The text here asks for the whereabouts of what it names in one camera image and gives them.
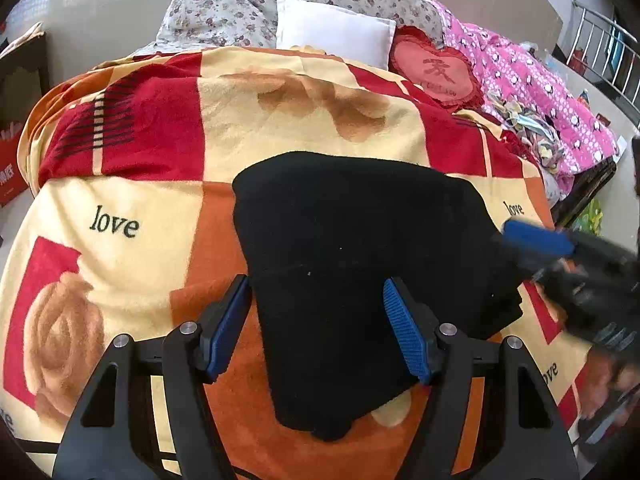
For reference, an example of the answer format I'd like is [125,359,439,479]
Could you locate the black pants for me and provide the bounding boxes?
[232,152,522,440]

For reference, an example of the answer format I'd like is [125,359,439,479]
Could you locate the right hand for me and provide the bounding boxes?
[578,347,639,419]

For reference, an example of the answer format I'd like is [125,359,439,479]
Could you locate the colourful clothes pile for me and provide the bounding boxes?
[486,92,564,174]

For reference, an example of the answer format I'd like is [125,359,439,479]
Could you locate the red yellow orange blanket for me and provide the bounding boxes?
[0,45,597,480]

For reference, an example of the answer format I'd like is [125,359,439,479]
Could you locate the pink patterned quilt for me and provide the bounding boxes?
[433,0,618,198]

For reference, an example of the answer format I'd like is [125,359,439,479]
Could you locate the red heart cushion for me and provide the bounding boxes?
[390,26,484,112]

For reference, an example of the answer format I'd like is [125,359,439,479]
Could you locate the metal stair railing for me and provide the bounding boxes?
[566,0,640,127]

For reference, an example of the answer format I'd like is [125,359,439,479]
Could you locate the red shopping bag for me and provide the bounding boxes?
[0,122,27,206]

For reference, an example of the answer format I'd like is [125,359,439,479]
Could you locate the white pillow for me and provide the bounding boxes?
[277,0,396,70]

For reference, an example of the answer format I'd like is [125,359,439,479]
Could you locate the grey floral quilt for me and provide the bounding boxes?
[131,0,446,57]

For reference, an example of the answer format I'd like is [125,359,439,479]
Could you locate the dark wooden table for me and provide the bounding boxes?
[1,32,51,128]

